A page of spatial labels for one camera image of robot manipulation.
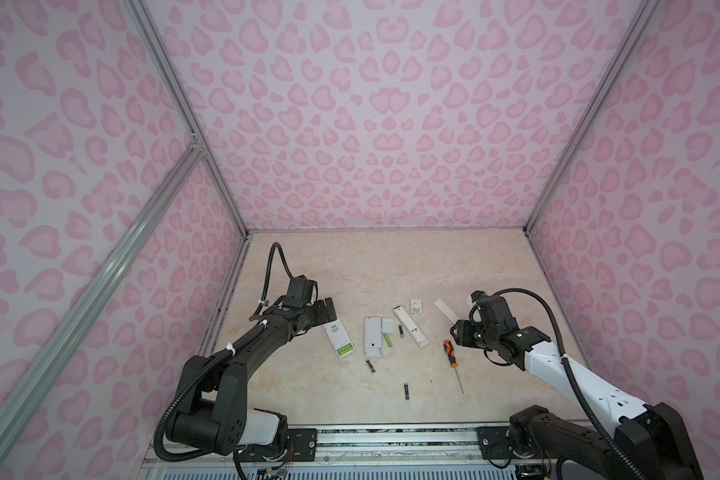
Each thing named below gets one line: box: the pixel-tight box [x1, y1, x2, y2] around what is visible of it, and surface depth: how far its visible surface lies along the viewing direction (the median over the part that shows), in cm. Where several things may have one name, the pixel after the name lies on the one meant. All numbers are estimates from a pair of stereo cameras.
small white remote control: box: [363, 316, 383, 358], surface depth 93 cm
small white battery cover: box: [381, 317, 394, 334], surface depth 95 cm
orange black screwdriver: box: [443, 339, 464, 395], surface depth 89 cm
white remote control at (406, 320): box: [394, 305, 430, 347], surface depth 94 cm
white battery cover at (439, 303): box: [433, 298, 460, 325], surface depth 100 cm
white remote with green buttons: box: [323, 318, 355, 357], surface depth 92 cm
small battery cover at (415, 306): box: [410, 298, 422, 314], surface depth 100 cm
